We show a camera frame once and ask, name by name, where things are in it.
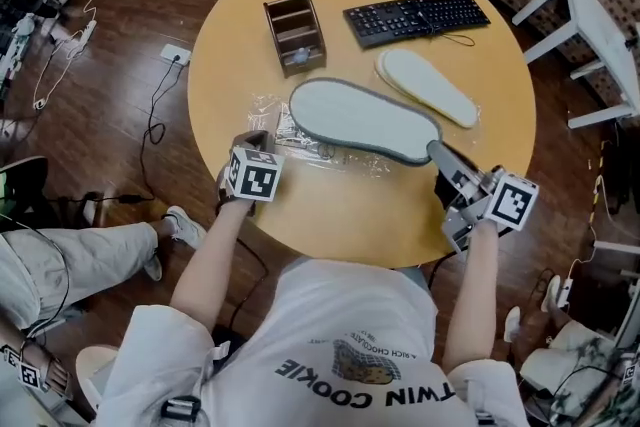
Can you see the white insole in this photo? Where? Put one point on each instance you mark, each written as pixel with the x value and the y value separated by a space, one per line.
pixel 430 87

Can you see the white metal rack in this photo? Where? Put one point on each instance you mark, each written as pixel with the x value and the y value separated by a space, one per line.
pixel 615 245

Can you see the person's white T-shirt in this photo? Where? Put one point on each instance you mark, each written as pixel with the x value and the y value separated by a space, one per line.
pixel 350 305

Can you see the black keyboard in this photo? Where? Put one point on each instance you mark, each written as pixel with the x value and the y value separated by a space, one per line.
pixel 415 17

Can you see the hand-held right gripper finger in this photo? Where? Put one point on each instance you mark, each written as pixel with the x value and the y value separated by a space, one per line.
pixel 447 160

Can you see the person's left shoulder buckle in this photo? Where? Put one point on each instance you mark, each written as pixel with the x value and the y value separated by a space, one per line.
pixel 180 407

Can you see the person's grey trousers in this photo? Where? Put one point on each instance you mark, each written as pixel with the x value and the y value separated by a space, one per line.
pixel 415 277

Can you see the brown wooden organizer box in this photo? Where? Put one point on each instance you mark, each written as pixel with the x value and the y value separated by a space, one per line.
pixel 305 69

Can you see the small pale round object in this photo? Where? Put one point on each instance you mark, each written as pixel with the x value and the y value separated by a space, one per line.
pixel 302 56

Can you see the white side table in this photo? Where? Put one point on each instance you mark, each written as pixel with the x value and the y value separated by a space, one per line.
pixel 600 30

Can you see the person's left forearm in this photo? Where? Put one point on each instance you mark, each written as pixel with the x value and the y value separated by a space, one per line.
pixel 210 265

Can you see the grey-edged insole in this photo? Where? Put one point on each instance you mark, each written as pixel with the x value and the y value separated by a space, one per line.
pixel 360 115

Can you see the white power strip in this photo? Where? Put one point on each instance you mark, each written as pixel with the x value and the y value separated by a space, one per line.
pixel 175 51
pixel 88 31
pixel 566 290

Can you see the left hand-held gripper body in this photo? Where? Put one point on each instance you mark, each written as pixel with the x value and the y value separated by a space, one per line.
pixel 257 180

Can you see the person's right forearm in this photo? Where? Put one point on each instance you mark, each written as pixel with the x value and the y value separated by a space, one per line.
pixel 472 295

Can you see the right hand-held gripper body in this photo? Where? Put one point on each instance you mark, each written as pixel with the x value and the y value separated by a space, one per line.
pixel 512 202

